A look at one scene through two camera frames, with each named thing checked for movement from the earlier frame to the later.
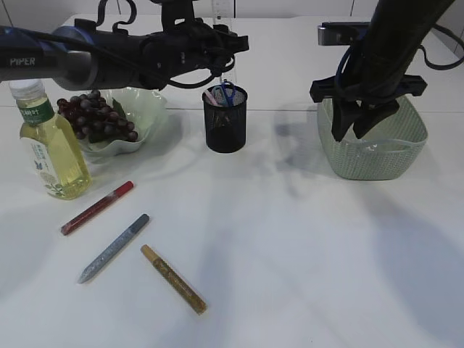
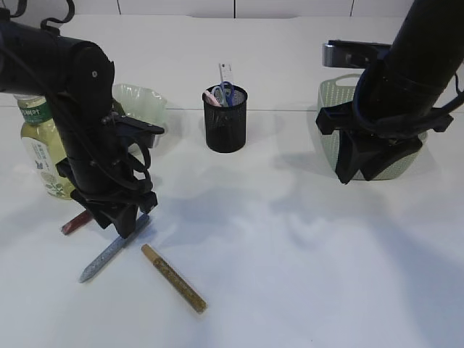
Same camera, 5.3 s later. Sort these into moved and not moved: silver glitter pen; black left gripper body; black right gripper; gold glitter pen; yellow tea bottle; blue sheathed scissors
Moved: black left gripper body; black right gripper
Not moved: gold glitter pen; blue sheathed scissors; yellow tea bottle; silver glitter pen
